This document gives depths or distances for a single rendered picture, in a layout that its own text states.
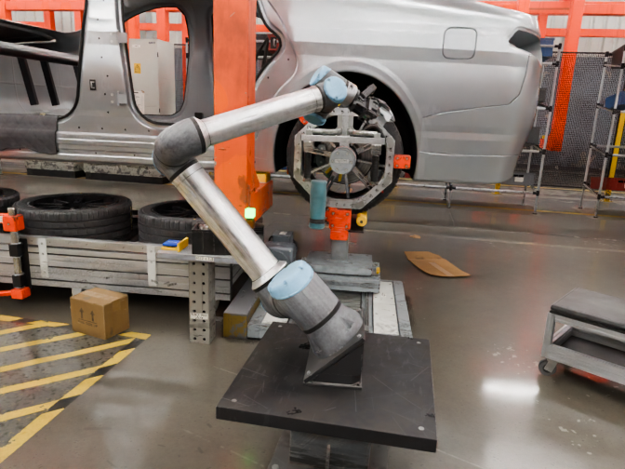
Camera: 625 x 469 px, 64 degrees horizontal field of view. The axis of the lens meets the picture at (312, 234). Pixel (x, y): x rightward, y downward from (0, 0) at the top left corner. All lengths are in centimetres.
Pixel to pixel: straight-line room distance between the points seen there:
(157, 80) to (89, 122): 400
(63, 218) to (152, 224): 50
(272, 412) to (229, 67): 155
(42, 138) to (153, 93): 397
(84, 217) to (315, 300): 184
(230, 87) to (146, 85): 495
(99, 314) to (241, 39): 142
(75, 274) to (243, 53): 146
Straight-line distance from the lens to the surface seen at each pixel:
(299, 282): 151
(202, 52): 486
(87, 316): 267
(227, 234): 168
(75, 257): 294
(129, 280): 284
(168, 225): 279
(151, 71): 729
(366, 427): 143
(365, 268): 294
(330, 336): 154
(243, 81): 240
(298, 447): 171
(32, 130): 348
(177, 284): 274
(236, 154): 241
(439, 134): 287
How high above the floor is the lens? 111
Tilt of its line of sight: 14 degrees down
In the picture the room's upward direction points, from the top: 2 degrees clockwise
